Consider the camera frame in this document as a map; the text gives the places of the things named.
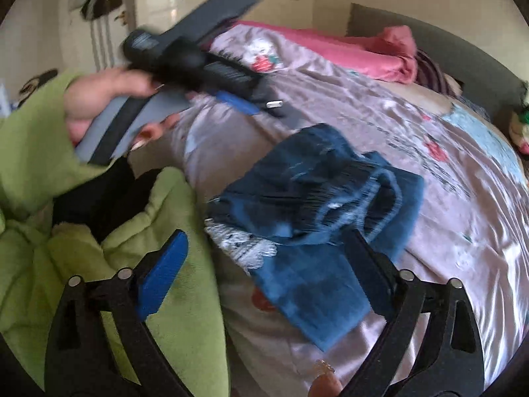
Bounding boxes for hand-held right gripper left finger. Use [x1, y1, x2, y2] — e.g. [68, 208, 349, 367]
[45, 229, 191, 397]

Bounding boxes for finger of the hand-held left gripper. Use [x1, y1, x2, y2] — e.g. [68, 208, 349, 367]
[214, 89, 265, 116]
[251, 81, 305, 130]

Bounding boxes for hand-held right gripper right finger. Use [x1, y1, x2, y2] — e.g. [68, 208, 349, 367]
[341, 228, 485, 397]

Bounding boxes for blue denim pants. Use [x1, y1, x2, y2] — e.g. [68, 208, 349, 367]
[204, 123, 427, 353]

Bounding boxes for person's left forearm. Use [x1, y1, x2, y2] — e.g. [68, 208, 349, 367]
[0, 72, 137, 226]

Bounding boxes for person's left hand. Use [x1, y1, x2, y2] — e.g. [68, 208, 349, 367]
[63, 67, 183, 150]

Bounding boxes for person's right hand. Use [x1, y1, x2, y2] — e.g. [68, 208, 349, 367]
[309, 360, 345, 397]

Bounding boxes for green fleece robe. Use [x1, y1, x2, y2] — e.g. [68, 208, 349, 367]
[0, 165, 233, 397]

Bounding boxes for pink printed duvet cover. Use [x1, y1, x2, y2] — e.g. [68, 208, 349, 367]
[128, 24, 529, 397]

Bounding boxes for black garment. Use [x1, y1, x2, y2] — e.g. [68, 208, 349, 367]
[53, 156, 167, 243]

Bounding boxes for salmon pink quilt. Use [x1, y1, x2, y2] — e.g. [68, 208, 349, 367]
[289, 25, 419, 84]

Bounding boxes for black and white bag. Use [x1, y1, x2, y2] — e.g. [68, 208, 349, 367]
[17, 68, 59, 102]

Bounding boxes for purple striped garment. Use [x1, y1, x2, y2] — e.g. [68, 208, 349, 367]
[414, 49, 452, 92]

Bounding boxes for light blue lace cloth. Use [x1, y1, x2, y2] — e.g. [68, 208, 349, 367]
[443, 103, 522, 175]

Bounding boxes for grey padded headboard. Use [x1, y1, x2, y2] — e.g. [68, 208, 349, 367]
[346, 3, 528, 117]

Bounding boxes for pile of folded clothes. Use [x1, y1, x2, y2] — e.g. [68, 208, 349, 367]
[509, 105, 529, 154]

